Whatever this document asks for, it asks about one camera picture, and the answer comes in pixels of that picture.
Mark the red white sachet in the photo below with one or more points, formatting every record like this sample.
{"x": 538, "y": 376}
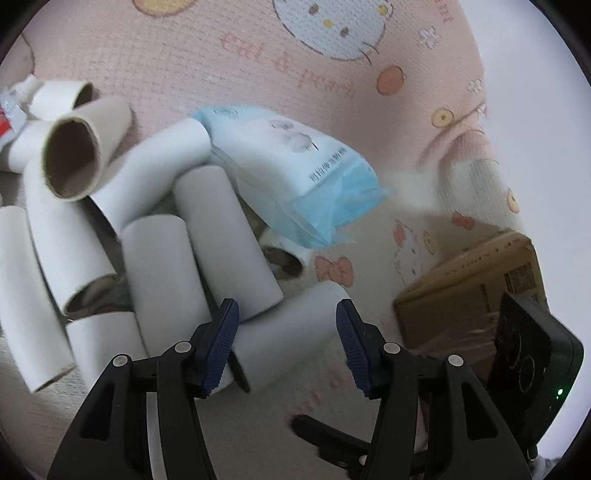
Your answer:
{"x": 11, "y": 120}

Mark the brown cardboard box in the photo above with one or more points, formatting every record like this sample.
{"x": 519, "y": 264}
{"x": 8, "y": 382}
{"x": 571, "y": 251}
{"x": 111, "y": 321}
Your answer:
{"x": 452, "y": 300}

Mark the white paper roll core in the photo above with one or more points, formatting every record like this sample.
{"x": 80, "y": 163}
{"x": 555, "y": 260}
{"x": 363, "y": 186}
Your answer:
{"x": 164, "y": 281}
{"x": 286, "y": 337}

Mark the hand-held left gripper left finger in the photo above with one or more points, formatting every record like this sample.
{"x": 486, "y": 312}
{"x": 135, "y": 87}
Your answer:
{"x": 220, "y": 350}

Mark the blue white tissue pack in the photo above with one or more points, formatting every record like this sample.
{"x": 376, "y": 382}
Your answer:
{"x": 286, "y": 170}

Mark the pink cream cartoon bed sheet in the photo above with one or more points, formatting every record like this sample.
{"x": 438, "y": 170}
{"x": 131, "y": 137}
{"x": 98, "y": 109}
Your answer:
{"x": 231, "y": 55}

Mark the pile of white cardboard tubes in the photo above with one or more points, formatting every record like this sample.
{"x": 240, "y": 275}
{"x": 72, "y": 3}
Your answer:
{"x": 64, "y": 240}

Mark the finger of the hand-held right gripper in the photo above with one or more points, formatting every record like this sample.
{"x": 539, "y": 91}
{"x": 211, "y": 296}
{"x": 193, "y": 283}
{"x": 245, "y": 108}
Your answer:
{"x": 323, "y": 436}

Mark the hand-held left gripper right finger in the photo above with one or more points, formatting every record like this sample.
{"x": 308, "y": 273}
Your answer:
{"x": 354, "y": 350}

